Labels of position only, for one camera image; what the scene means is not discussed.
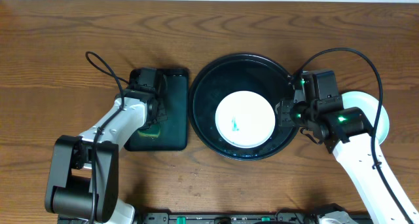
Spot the green yellow sponge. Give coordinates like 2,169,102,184
137,124,161,138

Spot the mint green plate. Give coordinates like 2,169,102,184
342,91,390,145

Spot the white plate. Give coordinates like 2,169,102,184
215,91,276,149

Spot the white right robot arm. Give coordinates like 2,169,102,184
276,91,418,223

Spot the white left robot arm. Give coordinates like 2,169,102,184
45,84,167,223

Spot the black rectangular tray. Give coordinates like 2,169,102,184
124,68,189,151

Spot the black round tray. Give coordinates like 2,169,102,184
188,53,297,160

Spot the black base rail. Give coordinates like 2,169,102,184
134,210,319,224

